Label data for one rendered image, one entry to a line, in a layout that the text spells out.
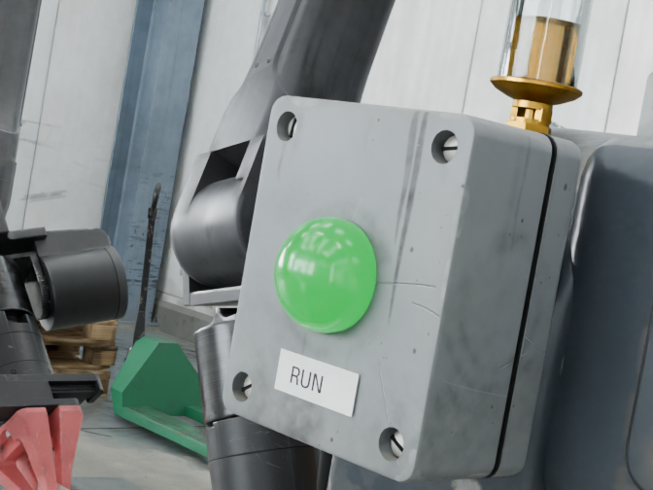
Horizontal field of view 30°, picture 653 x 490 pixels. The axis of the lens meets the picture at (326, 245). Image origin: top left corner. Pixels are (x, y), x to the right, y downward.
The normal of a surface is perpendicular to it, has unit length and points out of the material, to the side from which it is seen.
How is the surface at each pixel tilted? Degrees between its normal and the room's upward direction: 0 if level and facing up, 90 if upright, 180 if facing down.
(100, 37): 90
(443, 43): 90
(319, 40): 73
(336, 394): 90
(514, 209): 90
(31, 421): 66
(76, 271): 56
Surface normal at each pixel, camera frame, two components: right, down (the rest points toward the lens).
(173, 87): 0.68, 0.15
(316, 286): -0.36, 0.15
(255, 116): -0.74, -0.45
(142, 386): 0.70, -0.10
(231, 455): -0.48, -0.14
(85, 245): 0.37, -0.47
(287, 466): 0.43, -0.27
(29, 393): 0.61, -0.58
